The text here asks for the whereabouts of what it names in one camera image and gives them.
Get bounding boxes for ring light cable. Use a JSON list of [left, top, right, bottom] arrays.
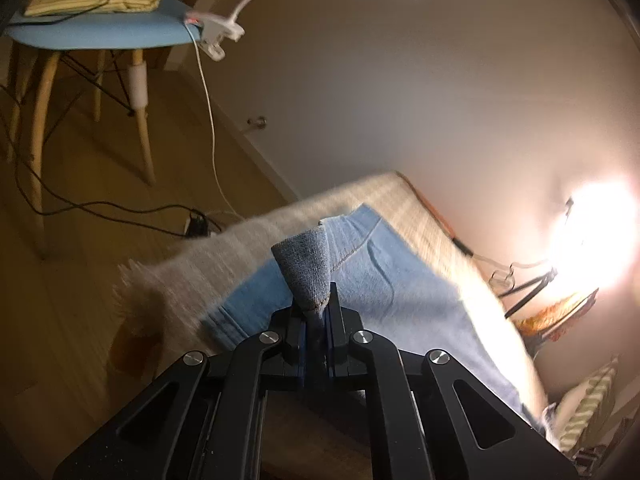
[[450, 232, 551, 281]]

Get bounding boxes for white lamp cable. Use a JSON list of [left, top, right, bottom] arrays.
[[190, 25, 241, 221]]

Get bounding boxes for blue denim pants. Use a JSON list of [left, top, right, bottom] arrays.
[[200, 204, 551, 441]]

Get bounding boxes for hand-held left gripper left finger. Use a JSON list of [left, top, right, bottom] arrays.
[[52, 307, 308, 480]]

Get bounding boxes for white clip lamp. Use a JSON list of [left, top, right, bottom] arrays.
[[184, 0, 451, 62]]

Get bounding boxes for beige checked blanket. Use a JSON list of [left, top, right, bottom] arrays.
[[112, 171, 551, 413]]

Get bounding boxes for striped pillow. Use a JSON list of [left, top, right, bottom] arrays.
[[552, 357, 621, 453]]

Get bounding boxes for orange patterned cloth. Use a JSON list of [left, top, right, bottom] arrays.
[[517, 294, 598, 343]]

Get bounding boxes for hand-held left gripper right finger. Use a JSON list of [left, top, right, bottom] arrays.
[[325, 295, 581, 480]]

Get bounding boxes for black power adapter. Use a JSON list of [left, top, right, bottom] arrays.
[[182, 212, 223, 238]]

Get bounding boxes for yellow striped cloth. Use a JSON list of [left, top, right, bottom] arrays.
[[24, 0, 162, 17]]

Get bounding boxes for small black tripod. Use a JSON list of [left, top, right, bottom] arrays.
[[502, 266, 560, 318]]

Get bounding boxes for black floor cable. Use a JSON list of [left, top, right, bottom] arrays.
[[0, 80, 201, 236]]

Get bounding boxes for blue chair with wooden legs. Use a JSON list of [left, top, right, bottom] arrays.
[[4, 0, 206, 261]]

